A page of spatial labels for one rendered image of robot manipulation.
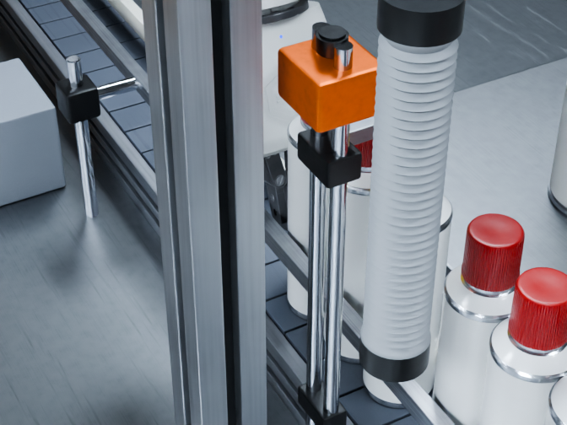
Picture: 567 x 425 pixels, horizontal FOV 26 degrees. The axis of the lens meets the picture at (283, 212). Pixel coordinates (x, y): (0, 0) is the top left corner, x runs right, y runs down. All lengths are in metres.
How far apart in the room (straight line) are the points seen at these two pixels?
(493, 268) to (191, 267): 0.17
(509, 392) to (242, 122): 0.22
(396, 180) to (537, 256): 0.48
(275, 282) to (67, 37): 0.44
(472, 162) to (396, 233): 0.56
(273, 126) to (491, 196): 0.26
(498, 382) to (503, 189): 0.41
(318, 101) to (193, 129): 0.06
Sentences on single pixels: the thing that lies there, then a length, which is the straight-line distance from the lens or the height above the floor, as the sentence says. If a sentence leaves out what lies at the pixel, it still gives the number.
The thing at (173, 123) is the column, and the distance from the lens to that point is 0.63.
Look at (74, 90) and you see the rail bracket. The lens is 1.05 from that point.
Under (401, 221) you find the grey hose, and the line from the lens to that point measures 0.56.
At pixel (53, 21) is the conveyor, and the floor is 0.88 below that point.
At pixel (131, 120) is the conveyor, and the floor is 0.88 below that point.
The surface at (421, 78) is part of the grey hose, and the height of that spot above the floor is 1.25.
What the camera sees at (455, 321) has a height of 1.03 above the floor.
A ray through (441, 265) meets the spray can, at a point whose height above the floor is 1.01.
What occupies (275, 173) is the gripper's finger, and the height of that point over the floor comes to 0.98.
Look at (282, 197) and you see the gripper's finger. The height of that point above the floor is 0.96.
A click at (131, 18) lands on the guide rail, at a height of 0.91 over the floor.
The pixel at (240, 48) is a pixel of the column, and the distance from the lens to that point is 0.60.
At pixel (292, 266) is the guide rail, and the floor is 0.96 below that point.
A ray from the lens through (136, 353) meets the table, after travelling 0.99.
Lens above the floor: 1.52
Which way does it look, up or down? 38 degrees down
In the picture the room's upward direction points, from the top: straight up
